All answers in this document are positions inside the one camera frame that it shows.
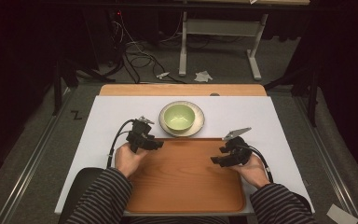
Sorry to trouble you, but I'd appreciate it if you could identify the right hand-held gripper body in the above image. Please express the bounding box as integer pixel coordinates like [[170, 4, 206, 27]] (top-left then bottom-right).
[[222, 126, 254, 168]]

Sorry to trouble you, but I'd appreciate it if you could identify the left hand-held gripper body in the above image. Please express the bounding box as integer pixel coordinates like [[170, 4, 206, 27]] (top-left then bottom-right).
[[126, 116, 157, 154]]

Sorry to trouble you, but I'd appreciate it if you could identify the person's right hand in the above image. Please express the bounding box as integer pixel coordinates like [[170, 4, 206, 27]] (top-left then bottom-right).
[[231, 153, 271, 189]]

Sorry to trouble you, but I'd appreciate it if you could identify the person's left hand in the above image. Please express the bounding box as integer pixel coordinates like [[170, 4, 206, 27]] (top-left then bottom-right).
[[114, 143, 150, 179]]

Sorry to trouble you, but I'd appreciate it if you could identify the green bowl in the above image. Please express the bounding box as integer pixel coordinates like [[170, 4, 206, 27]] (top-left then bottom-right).
[[162, 104, 197, 132]]

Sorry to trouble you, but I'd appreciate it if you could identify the white table sheet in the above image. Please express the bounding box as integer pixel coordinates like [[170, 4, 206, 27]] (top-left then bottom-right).
[[54, 95, 316, 217]]

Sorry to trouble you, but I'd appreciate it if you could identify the cream plate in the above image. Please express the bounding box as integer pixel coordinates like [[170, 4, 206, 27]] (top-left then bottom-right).
[[158, 100, 206, 138]]

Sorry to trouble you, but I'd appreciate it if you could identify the wooden tray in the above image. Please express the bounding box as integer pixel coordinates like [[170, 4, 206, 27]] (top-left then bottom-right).
[[125, 137, 247, 215]]

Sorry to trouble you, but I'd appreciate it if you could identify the crumpled white paper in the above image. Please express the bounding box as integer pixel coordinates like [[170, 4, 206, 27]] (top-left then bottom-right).
[[194, 70, 213, 83]]

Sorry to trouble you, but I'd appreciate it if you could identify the black stand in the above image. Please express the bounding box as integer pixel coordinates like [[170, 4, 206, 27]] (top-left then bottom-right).
[[51, 57, 117, 117], [263, 66, 321, 128]]

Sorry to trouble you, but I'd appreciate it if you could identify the flat white paper sheet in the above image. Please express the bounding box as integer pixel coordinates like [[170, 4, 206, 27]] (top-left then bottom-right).
[[325, 203, 358, 224]]

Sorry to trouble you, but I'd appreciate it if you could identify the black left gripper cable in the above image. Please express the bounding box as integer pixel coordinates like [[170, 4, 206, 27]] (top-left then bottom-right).
[[105, 119, 137, 171]]

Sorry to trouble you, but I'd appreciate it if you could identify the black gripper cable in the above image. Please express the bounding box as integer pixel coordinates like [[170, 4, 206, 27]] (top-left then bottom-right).
[[247, 144, 275, 184], [105, 119, 137, 171]]

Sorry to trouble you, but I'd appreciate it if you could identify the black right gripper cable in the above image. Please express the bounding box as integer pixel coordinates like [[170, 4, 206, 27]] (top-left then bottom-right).
[[247, 144, 275, 184]]

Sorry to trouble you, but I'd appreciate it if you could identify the tangle of floor cables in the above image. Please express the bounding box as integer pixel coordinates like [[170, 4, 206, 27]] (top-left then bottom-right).
[[104, 11, 188, 85]]

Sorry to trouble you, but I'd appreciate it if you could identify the metal floor rail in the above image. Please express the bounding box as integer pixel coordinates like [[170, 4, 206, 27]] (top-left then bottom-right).
[[0, 88, 76, 224], [293, 96, 358, 224]]

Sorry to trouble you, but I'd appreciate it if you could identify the white desk frame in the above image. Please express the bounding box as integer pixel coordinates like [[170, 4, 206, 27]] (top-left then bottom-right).
[[178, 10, 269, 82]]

